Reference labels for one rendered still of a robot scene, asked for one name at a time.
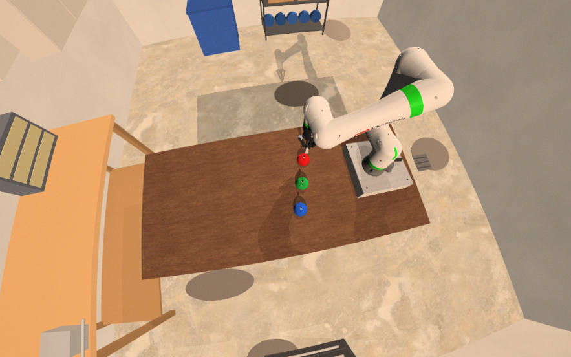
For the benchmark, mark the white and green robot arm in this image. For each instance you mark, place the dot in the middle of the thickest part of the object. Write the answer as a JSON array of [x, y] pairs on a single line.
[[416, 86]]

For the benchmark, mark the green bell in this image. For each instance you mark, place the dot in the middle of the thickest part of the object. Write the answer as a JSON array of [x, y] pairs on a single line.
[[302, 183]]

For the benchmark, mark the red bell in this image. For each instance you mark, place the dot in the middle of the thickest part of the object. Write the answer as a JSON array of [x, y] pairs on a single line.
[[303, 159]]

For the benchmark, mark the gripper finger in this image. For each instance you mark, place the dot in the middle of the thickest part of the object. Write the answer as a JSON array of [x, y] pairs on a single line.
[[311, 144], [303, 143]]

